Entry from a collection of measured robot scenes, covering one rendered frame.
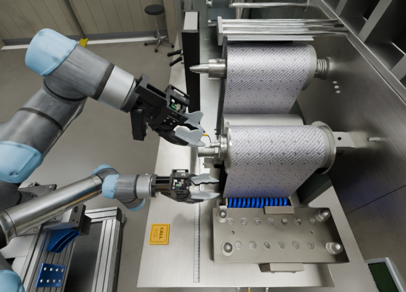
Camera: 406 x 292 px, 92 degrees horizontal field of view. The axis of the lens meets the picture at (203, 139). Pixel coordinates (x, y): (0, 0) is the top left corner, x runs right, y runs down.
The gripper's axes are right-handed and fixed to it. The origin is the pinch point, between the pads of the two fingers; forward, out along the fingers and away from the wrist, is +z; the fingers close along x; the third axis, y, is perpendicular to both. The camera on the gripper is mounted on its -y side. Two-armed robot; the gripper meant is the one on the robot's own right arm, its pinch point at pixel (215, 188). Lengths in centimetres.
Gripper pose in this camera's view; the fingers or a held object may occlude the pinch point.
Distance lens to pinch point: 66.8
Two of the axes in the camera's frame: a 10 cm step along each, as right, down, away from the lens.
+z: 10.0, 0.0, 0.0
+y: 0.0, -5.9, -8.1
